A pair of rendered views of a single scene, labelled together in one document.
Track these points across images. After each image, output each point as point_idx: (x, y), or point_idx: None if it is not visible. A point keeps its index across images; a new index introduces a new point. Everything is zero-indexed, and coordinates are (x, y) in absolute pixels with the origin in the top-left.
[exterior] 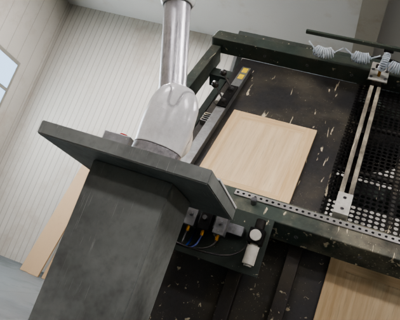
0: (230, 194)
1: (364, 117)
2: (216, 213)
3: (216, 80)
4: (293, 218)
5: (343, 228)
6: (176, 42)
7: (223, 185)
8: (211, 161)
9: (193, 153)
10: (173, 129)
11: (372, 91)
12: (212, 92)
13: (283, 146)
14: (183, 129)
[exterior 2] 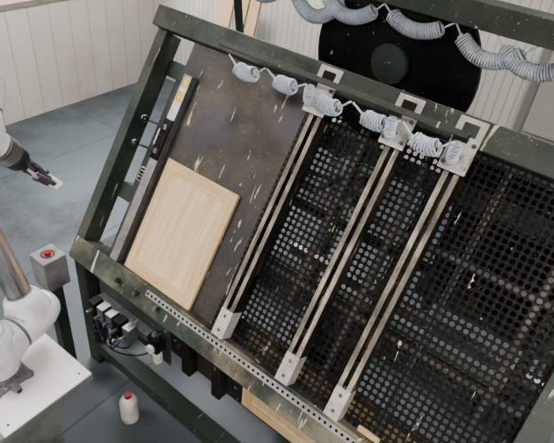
0: (142, 294)
1: (280, 186)
2: None
3: (133, 141)
4: (183, 330)
5: (218, 350)
6: None
7: (18, 427)
8: (140, 242)
9: (124, 235)
10: None
11: (309, 127)
12: (164, 109)
13: (201, 221)
14: None
